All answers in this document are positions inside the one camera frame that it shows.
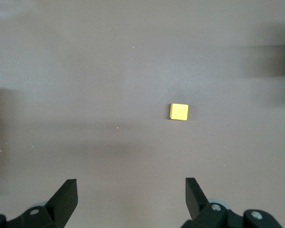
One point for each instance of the yellow wooden block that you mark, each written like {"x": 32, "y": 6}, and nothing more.
{"x": 179, "y": 111}

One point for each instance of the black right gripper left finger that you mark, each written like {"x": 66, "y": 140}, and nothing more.
{"x": 61, "y": 204}

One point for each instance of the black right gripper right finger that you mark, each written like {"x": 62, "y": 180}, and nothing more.
{"x": 197, "y": 204}

